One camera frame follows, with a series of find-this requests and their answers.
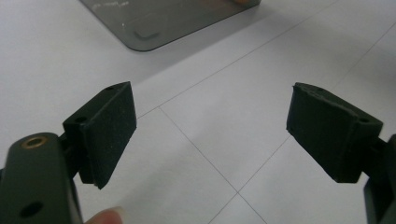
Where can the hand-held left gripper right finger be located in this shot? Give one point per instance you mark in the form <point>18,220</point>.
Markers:
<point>330,130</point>

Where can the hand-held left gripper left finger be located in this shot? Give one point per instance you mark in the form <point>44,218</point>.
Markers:
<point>107,137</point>

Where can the grey transparent plastic box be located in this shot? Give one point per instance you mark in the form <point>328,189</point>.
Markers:
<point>162,21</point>

